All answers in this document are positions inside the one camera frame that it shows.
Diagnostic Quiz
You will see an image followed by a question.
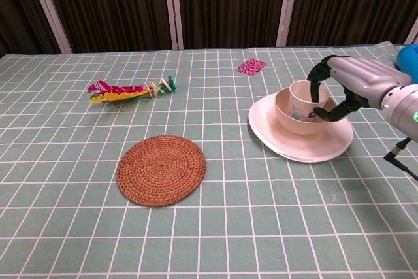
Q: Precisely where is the white folding screen frame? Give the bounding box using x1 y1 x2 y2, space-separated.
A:
24 0 418 54

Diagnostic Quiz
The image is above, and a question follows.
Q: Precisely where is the blue plastic object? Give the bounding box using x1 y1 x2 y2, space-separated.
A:
395 43 418 82

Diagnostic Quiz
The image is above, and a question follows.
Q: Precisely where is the pink bowl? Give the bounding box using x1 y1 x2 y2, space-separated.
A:
274 87 338 136

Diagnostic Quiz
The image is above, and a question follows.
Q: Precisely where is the green checked tablecloth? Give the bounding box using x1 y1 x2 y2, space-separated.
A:
0 41 418 279

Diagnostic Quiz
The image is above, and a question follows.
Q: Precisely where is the white paper cup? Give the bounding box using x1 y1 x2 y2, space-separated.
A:
289 80 330 112

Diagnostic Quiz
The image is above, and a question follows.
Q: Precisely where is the colourful feather shuttlecock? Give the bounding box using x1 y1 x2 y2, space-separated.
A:
87 75 178 105

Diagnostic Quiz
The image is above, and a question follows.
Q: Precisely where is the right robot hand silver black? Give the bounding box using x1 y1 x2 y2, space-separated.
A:
306 55 413 122

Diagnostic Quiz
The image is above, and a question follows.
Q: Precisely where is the white round plate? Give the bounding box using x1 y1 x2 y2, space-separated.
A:
248 93 354 163

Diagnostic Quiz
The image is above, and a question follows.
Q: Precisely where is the woven rattan round coaster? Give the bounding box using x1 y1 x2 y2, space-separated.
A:
116 135 207 208

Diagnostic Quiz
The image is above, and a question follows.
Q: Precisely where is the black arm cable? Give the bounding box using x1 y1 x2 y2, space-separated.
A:
383 135 418 182

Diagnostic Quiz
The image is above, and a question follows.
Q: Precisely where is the pink patterned square card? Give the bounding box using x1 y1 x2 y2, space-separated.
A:
236 57 268 75

